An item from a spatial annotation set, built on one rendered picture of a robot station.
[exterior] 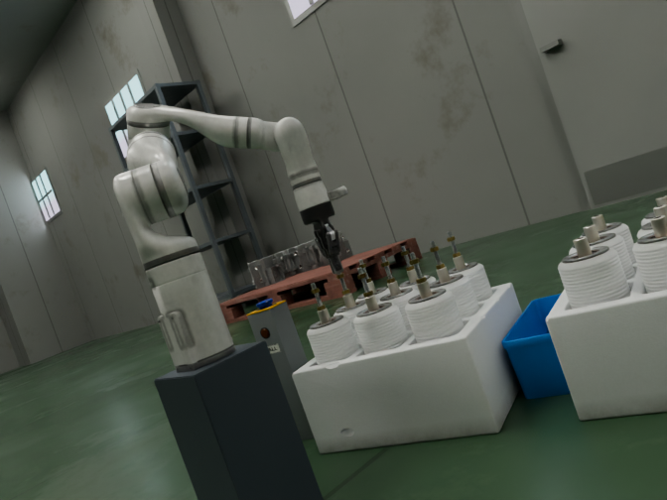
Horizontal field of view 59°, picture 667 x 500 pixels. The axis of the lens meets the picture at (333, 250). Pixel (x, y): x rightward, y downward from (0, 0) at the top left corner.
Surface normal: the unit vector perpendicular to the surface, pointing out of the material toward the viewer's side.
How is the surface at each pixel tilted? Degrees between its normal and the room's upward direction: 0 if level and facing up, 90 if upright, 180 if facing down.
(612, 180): 90
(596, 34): 90
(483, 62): 90
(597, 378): 90
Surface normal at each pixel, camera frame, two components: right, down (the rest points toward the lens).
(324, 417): -0.47, 0.20
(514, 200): -0.68, 0.27
